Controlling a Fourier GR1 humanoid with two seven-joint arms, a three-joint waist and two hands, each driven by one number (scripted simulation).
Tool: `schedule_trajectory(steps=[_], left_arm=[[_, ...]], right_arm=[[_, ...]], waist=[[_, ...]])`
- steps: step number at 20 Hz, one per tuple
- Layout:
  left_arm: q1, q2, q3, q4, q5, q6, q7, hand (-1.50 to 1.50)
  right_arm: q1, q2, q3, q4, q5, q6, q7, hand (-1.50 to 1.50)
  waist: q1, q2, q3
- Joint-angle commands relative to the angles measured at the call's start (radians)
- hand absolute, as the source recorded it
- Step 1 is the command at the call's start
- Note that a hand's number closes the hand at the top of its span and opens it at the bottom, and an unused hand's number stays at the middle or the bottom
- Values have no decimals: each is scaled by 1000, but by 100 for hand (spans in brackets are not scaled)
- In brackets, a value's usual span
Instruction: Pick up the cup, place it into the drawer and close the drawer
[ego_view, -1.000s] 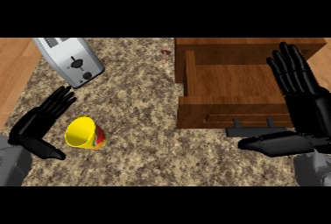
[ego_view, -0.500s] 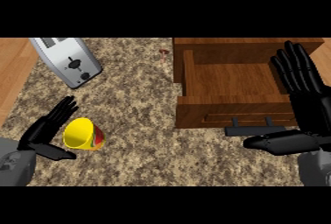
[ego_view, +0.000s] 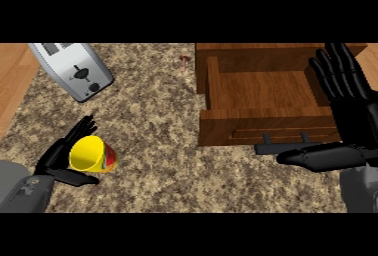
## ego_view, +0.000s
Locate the dark drawer handle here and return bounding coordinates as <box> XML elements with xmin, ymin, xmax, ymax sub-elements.
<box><xmin>254</xmin><ymin>131</ymin><xmax>323</xmax><ymax>155</ymax></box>

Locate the wooden drawer front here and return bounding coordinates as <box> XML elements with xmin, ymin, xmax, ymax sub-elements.
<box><xmin>198</xmin><ymin>106</ymin><xmax>344</xmax><ymax>147</ymax></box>

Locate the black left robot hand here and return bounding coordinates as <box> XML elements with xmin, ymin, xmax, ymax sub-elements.
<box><xmin>32</xmin><ymin>115</ymin><xmax>102</xmax><ymax>187</ymax></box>

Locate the wooden drawer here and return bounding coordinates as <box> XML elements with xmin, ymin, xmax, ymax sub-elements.
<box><xmin>203</xmin><ymin>55</ymin><xmax>332</xmax><ymax>111</ymax></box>
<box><xmin>198</xmin><ymin>106</ymin><xmax>344</xmax><ymax>147</ymax></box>

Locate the wooden cabinet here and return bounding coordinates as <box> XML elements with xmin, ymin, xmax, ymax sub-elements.
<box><xmin>193</xmin><ymin>42</ymin><xmax>369</xmax><ymax>95</ymax></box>

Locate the small red pin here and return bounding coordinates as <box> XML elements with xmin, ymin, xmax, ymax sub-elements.
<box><xmin>178</xmin><ymin>55</ymin><xmax>192</xmax><ymax>72</ymax></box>

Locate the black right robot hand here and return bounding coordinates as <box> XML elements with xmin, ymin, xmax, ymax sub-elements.
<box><xmin>274</xmin><ymin>42</ymin><xmax>378</xmax><ymax>173</ymax></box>

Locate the yellow cup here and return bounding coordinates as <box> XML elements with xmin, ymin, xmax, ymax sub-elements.
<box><xmin>68</xmin><ymin>135</ymin><xmax>119</xmax><ymax>174</ymax></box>

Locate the silver toaster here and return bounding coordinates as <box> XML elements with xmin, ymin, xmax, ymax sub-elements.
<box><xmin>26</xmin><ymin>42</ymin><xmax>115</xmax><ymax>103</ymax></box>

